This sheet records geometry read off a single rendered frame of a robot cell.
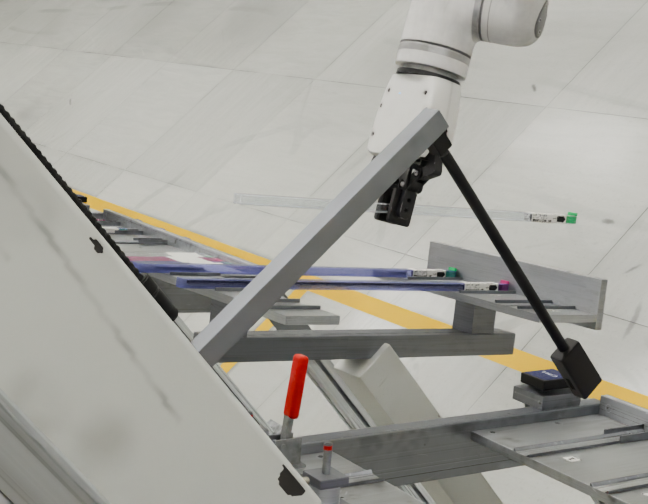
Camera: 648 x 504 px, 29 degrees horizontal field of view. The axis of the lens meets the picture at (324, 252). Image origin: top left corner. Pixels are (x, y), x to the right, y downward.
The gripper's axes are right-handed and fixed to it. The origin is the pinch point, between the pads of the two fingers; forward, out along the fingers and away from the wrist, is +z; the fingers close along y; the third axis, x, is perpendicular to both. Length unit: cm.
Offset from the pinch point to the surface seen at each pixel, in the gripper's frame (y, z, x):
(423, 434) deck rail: 15.8, 23.0, -1.4
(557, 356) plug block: 49, 10, -21
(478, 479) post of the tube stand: -8.0, 31.9, 32.2
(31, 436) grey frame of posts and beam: 86, 13, -78
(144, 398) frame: 72, 14, -67
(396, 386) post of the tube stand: -8.0, 21.5, 13.9
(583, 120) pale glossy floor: -122, -43, 152
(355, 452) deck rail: 15.5, 25.9, -9.5
